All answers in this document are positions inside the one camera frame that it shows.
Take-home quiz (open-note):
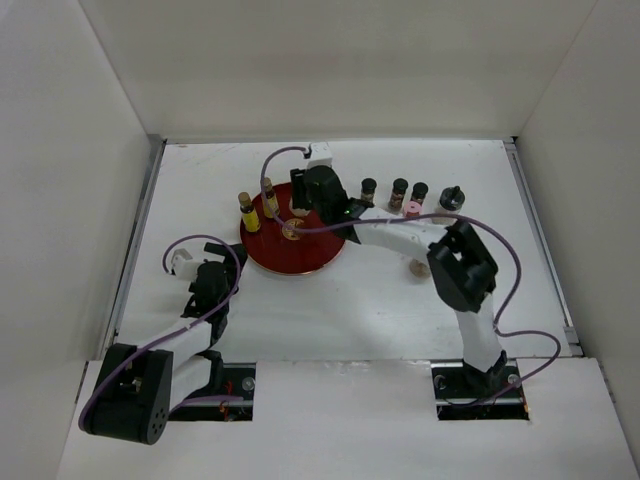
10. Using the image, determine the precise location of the black cap spice jar right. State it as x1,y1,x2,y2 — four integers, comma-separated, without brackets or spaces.
410,182,429,206

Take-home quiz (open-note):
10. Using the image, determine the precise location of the dark lid nut jar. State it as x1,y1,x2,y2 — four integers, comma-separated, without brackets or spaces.
409,259,431,279

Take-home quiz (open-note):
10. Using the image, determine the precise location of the red round tray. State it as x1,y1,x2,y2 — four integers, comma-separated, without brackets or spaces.
240,183,345,275

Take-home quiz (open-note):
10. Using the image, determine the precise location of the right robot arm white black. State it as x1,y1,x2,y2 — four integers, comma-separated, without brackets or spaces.
290,165,506,396

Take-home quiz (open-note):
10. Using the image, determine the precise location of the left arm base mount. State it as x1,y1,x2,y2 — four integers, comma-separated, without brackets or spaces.
169,350,257,422

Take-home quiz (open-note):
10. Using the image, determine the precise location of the black grinder top jar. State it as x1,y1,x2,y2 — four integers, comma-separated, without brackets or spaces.
431,185,466,226

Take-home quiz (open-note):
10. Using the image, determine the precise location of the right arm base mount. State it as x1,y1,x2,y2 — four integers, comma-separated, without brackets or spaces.
431,361,529,421

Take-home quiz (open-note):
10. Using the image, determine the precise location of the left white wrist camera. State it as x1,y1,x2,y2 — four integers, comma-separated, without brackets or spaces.
168,248,201,281

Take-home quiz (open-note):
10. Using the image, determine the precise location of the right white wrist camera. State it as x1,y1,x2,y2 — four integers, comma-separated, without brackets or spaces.
304,142,333,169

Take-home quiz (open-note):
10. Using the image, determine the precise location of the black cap spice jar middle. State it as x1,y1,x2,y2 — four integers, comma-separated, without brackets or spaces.
388,178,408,212

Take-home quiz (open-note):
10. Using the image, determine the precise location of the yellow label bottle front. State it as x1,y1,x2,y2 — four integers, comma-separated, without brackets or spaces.
238,192,261,233

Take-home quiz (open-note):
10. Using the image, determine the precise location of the black cap spice jar left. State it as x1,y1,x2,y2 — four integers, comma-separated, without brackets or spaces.
360,177,377,206

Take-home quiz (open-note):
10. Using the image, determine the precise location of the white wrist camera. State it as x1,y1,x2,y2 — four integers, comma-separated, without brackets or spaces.
168,248,201,281
304,142,333,169

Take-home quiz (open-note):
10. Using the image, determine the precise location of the yellow label bottle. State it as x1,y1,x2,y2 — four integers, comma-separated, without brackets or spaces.
262,177,280,219
238,192,261,233

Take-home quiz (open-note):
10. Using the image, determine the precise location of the black cap spice jar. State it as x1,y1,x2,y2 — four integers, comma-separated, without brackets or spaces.
410,182,429,206
360,177,377,206
388,178,408,212

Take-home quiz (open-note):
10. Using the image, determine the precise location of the cream squeeze bottle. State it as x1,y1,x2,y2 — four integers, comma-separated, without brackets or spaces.
289,199,310,218

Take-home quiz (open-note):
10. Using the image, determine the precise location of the pink lid spice jar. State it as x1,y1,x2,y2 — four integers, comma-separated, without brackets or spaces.
403,201,422,218

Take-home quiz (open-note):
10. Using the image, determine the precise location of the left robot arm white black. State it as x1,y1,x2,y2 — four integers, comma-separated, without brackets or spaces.
78,237,247,445

